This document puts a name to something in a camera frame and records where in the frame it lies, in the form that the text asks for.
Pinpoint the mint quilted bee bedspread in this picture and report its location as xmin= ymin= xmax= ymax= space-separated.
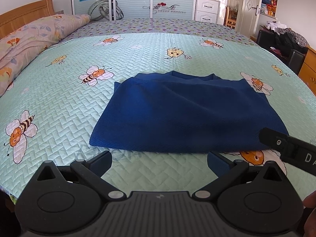
xmin=1 ymin=33 xmax=315 ymax=198

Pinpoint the white door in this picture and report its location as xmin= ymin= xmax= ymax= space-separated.
xmin=235 ymin=0 xmax=261 ymax=37

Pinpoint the blue knit sweater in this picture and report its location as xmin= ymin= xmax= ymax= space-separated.
xmin=89 ymin=71 xmax=288 ymax=153

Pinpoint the wooden chair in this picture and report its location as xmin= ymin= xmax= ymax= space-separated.
xmin=224 ymin=6 xmax=237 ymax=29

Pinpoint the heart pattern bedsheet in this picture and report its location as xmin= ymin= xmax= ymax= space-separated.
xmin=63 ymin=18 xmax=256 ymax=46

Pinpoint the operator hand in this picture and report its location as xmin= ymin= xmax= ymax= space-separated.
xmin=302 ymin=190 xmax=316 ymax=237

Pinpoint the wooden headboard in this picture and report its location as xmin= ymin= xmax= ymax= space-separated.
xmin=0 ymin=0 xmax=55 ymax=39

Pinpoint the wooden dresser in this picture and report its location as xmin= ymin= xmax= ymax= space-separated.
xmin=298 ymin=47 xmax=316 ymax=95

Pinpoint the clothes pile on stool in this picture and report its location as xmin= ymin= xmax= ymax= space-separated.
xmin=265 ymin=22 xmax=309 ymax=57

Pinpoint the coiled hose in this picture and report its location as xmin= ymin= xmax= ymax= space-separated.
xmin=87 ymin=0 xmax=125 ymax=23

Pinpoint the floral pink pillow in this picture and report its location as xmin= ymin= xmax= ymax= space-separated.
xmin=1 ymin=14 xmax=90 ymax=95

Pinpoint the white drawer shelf unit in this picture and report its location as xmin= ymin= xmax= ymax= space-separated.
xmin=192 ymin=0 xmax=220 ymax=24

